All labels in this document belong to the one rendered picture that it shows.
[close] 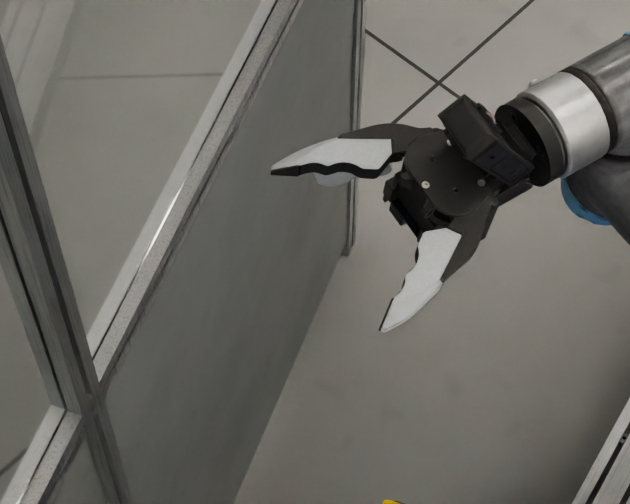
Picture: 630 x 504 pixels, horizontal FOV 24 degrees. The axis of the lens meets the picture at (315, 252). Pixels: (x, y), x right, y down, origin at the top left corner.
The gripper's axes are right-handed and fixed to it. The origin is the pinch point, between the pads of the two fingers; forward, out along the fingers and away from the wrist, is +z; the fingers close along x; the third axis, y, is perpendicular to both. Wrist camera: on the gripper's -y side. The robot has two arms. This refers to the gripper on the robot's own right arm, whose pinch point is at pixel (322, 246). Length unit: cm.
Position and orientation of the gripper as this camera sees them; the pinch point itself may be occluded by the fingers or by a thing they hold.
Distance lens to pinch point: 106.1
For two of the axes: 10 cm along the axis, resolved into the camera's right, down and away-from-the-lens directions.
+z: -8.4, 4.6, -2.8
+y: -0.7, 4.2, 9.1
